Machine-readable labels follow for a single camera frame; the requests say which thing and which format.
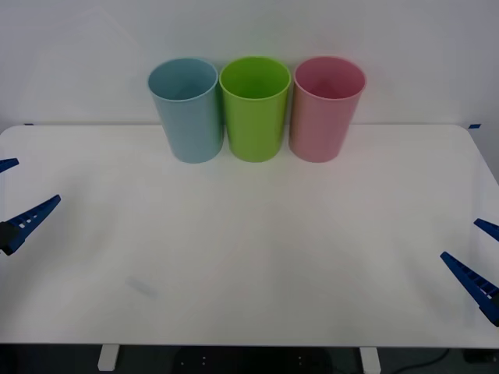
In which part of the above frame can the black box under table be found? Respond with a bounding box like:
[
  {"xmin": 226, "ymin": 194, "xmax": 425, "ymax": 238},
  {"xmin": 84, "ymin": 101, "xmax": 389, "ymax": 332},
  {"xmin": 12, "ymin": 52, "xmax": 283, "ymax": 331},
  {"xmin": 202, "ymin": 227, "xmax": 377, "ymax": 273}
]
[{"xmin": 462, "ymin": 348, "xmax": 499, "ymax": 364}]

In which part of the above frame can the green plastic bin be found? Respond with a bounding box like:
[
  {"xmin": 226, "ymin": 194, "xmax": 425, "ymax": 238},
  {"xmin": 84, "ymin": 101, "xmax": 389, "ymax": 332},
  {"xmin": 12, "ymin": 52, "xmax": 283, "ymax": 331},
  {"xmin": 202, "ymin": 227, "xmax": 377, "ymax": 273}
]
[{"xmin": 218, "ymin": 55, "xmax": 292, "ymax": 164}]

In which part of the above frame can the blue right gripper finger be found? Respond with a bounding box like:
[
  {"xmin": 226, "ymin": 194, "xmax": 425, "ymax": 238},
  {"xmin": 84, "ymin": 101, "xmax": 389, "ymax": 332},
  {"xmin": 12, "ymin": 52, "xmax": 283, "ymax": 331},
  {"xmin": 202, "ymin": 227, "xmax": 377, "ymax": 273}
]
[
  {"xmin": 440, "ymin": 251, "xmax": 499, "ymax": 327},
  {"xmin": 472, "ymin": 218, "xmax": 499, "ymax": 242}
]

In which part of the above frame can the black cable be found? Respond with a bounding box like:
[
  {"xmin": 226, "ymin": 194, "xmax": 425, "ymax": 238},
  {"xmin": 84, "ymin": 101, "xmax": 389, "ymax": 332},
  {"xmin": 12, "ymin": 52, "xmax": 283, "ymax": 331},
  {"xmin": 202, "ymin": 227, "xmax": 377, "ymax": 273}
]
[{"xmin": 384, "ymin": 348, "xmax": 451, "ymax": 372}]

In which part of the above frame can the white table leg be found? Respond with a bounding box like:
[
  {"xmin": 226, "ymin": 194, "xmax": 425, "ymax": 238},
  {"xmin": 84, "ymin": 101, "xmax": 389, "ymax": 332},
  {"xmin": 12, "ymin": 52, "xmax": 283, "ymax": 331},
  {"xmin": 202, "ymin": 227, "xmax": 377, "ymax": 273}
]
[
  {"xmin": 359, "ymin": 346, "xmax": 381, "ymax": 373},
  {"xmin": 97, "ymin": 344, "xmax": 119, "ymax": 372}
]

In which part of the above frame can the pink plastic bin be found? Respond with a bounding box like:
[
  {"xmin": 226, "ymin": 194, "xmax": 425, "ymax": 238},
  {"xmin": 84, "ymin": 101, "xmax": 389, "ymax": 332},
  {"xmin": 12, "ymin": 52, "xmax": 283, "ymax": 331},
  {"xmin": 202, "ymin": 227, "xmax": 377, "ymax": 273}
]
[{"xmin": 288, "ymin": 55, "xmax": 368, "ymax": 164}]

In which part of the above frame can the pale blue plastic bin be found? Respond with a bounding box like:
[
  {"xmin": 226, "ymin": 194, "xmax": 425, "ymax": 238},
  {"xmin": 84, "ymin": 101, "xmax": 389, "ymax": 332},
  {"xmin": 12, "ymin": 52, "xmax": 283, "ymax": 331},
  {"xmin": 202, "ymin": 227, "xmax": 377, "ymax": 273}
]
[{"xmin": 147, "ymin": 57, "xmax": 225, "ymax": 164}]

